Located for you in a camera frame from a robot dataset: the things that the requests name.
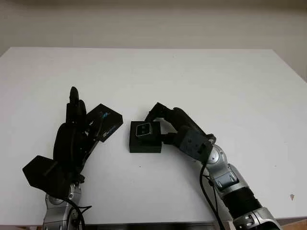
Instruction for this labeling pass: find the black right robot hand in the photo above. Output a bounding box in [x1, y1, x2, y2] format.
[143, 102, 205, 147]

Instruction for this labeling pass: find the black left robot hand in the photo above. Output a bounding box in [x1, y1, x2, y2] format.
[52, 86, 101, 178]

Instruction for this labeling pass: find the small silver depth camera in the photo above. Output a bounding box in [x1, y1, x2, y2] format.
[135, 123, 153, 138]

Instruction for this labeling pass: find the black RealSense box lid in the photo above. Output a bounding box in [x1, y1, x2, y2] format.
[86, 103, 123, 143]

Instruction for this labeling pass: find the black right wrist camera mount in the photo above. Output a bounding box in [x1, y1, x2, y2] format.
[178, 129, 216, 163]

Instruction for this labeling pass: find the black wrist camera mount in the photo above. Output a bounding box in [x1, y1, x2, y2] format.
[22, 155, 71, 199]
[178, 129, 216, 163]

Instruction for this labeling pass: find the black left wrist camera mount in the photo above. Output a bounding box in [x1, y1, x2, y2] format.
[22, 155, 71, 199]

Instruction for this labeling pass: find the black camera box base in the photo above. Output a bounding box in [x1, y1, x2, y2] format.
[129, 121, 163, 154]

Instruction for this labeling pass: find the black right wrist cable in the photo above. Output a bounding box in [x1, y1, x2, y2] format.
[200, 160, 226, 230]

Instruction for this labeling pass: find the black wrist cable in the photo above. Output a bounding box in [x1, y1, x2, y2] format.
[67, 194, 93, 227]
[200, 160, 226, 230]

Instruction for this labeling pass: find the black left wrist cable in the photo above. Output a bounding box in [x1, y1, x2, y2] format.
[67, 194, 93, 227]

